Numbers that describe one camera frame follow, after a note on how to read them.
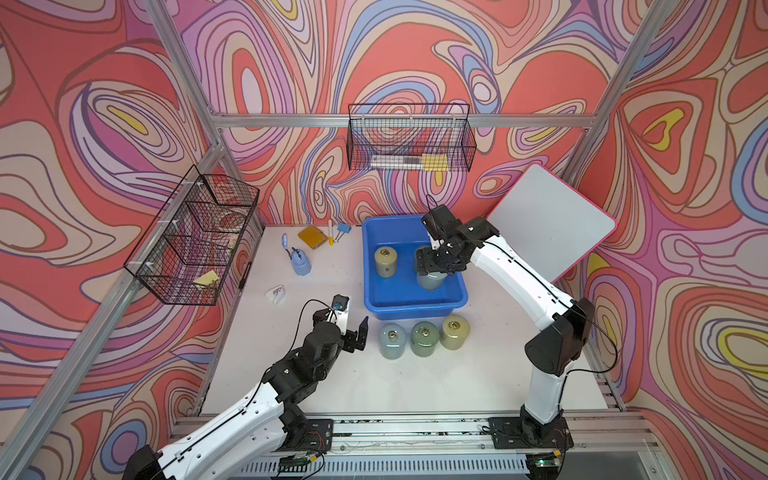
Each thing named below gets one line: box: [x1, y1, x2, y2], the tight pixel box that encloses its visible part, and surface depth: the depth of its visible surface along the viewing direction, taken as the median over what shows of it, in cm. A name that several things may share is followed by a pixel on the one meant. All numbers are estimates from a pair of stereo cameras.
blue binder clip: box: [334, 222, 352, 242], surface depth 121 cm
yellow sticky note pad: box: [298, 225, 329, 250], surface depth 118 cm
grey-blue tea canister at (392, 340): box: [379, 322, 407, 360], surface depth 84 cm
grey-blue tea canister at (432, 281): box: [417, 271, 447, 291], surface depth 81 cm
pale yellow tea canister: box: [374, 246, 398, 279], surface depth 102 cm
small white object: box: [265, 285, 286, 306], surface depth 101 cm
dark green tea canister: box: [411, 321, 439, 357], surface depth 84 cm
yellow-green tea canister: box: [440, 314, 470, 350], surface depth 85 cm
